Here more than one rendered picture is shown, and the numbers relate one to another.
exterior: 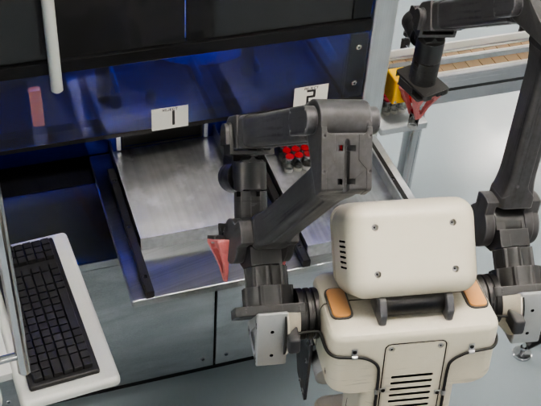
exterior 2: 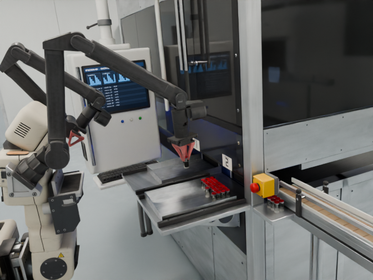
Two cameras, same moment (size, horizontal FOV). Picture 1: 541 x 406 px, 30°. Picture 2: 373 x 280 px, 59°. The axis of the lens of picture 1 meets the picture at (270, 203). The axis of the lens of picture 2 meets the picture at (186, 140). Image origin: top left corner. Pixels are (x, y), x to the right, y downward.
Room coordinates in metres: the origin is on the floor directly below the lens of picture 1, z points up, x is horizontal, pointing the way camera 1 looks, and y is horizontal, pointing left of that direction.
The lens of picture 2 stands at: (1.73, -1.51, 1.57)
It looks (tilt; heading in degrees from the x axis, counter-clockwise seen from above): 17 degrees down; 89
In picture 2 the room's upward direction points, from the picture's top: 5 degrees counter-clockwise
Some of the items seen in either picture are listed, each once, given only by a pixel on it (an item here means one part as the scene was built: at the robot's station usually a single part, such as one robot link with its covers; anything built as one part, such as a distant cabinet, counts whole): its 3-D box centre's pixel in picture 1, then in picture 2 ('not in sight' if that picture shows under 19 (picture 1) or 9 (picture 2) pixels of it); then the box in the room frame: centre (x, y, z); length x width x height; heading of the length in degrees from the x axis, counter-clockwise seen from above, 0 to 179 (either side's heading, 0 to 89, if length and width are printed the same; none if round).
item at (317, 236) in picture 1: (336, 190); (188, 197); (1.74, -0.15, 0.90); 0.34 x 0.26 x 0.04; 20
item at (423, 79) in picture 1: (423, 72); (181, 131); (1.74, -0.30, 1.25); 0.10 x 0.07 x 0.07; 34
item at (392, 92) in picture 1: (401, 83); (265, 184); (2.05, -0.30, 0.99); 0.08 x 0.07 x 0.07; 21
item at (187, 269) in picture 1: (259, 199); (184, 186); (1.72, 0.03, 0.87); 0.70 x 0.48 x 0.02; 111
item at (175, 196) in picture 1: (179, 184); (182, 168); (1.73, 0.21, 0.90); 0.34 x 0.26 x 0.04; 21
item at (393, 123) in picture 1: (393, 112); (276, 211); (2.09, -0.30, 0.87); 0.14 x 0.13 x 0.02; 21
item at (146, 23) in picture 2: not in sight; (149, 53); (1.56, 0.93, 1.50); 0.49 x 0.01 x 0.59; 111
